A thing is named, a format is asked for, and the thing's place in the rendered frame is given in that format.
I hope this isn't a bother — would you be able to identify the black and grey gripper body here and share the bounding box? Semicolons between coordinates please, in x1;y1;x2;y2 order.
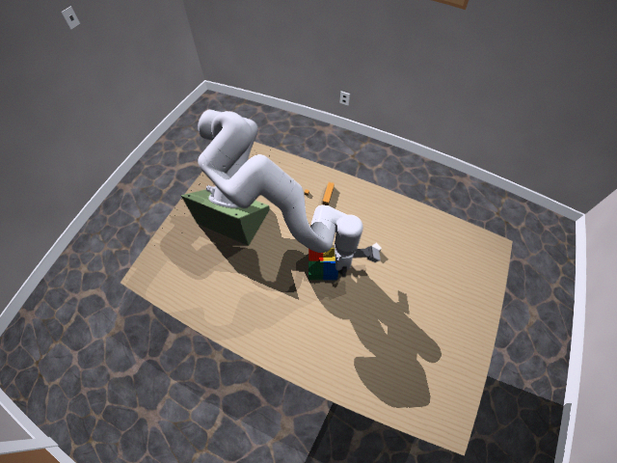
335;249;353;270

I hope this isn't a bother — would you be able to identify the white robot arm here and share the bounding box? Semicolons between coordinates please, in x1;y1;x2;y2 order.
198;110;380;262

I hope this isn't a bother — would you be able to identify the yellow cube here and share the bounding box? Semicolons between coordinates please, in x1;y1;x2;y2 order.
323;248;335;261

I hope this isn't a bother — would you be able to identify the blue cube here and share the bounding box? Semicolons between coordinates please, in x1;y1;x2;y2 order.
323;261;338;280

